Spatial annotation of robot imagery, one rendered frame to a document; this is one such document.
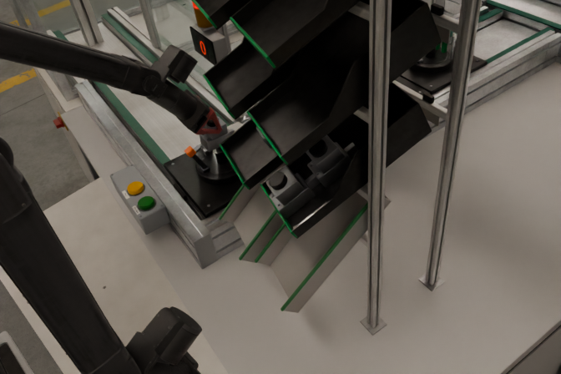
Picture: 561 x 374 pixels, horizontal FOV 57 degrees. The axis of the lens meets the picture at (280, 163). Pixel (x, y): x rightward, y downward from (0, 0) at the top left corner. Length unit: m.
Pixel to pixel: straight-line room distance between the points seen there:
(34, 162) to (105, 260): 2.04
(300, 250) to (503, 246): 0.51
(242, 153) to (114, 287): 0.50
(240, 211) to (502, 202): 0.66
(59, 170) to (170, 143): 1.71
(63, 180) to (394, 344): 2.36
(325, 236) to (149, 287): 0.48
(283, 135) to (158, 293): 0.61
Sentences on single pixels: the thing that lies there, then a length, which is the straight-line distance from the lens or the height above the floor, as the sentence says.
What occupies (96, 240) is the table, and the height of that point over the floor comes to 0.86.
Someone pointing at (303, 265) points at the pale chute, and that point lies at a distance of 1.02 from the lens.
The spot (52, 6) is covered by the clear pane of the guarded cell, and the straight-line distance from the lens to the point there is 2.46.
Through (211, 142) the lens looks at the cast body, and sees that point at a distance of 1.26.
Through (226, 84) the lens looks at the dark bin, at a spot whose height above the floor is 1.36.
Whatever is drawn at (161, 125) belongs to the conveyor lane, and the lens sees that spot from 1.65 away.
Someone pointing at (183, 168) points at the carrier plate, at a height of 0.97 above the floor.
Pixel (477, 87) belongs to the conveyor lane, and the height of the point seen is 0.94.
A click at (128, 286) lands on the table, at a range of 1.31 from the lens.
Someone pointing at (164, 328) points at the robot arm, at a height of 1.22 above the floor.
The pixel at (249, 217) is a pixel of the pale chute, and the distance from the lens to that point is 1.14.
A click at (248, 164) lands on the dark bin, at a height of 1.20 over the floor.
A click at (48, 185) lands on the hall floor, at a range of 3.15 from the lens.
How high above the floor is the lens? 1.84
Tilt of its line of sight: 41 degrees down
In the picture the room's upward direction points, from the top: 8 degrees counter-clockwise
